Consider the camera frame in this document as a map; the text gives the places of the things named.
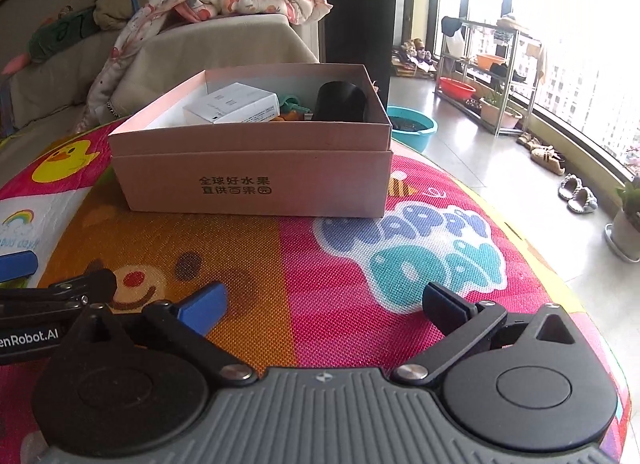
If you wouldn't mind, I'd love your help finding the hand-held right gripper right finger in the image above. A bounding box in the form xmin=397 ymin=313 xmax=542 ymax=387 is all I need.
xmin=392 ymin=282 xmax=578 ymax=387

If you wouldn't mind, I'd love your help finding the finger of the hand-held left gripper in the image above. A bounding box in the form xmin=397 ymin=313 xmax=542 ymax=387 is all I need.
xmin=0 ymin=251 xmax=40 ymax=281
xmin=0 ymin=269 xmax=119 ymax=317

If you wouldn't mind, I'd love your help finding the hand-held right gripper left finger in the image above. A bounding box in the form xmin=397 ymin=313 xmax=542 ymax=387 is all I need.
xmin=62 ymin=281 xmax=258 ymax=388

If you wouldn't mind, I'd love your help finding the pink cardboard box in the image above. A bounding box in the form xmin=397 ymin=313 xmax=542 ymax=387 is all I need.
xmin=107 ymin=62 xmax=393 ymax=219

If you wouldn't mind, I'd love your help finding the white carton box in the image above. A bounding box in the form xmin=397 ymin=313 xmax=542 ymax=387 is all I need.
xmin=182 ymin=84 xmax=281 ymax=125

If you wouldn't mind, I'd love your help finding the black cup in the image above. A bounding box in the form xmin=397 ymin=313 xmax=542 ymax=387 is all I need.
xmin=312 ymin=81 xmax=370 ymax=123

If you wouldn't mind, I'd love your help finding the colourful cartoon mat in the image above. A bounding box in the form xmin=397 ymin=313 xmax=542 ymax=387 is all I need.
xmin=0 ymin=119 xmax=632 ymax=464

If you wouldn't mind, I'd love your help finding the teal plastic basin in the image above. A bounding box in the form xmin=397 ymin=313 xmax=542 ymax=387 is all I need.
xmin=386 ymin=104 xmax=437 ymax=153

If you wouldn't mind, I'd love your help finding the grey slipper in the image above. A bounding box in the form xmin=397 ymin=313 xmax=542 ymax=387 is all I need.
xmin=557 ymin=174 xmax=584 ymax=201
xmin=567 ymin=186 xmax=599 ymax=215

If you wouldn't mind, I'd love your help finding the beige covered sofa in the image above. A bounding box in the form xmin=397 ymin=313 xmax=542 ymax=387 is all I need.
xmin=0 ymin=0 xmax=128 ymax=165

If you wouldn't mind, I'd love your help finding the brown flower pot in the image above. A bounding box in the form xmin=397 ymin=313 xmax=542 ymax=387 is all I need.
xmin=480 ymin=96 xmax=524 ymax=131

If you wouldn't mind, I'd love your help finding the white potted plant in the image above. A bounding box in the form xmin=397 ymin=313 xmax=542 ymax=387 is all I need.
xmin=604 ymin=179 xmax=640 ymax=263

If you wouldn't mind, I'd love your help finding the red plastic basin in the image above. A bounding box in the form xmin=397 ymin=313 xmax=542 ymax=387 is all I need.
xmin=437 ymin=78 xmax=477 ymax=101

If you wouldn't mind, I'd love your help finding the metal balcony rack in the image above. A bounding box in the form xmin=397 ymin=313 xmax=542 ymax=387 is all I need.
xmin=432 ymin=16 xmax=547 ymax=137

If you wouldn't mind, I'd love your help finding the teal plastic item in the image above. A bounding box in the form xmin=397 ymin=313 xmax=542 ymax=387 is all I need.
xmin=279 ymin=94 xmax=314 ymax=115

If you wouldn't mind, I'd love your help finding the green plush toy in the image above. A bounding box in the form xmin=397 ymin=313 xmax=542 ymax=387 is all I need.
xmin=27 ymin=6 xmax=101 ymax=64

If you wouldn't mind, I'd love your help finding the pile of shoes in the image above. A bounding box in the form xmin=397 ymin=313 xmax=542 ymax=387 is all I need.
xmin=392 ymin=38 xmax=436 ymax=77

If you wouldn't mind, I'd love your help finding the beige armrest cloth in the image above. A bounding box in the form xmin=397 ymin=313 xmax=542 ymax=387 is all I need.
xmin=112 ymin=14 xmax=321 ymax=117

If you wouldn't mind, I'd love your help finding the beige cushion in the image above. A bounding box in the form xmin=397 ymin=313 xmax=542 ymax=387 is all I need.
xmin=92 ymin=0 xmax=146 ymax=31

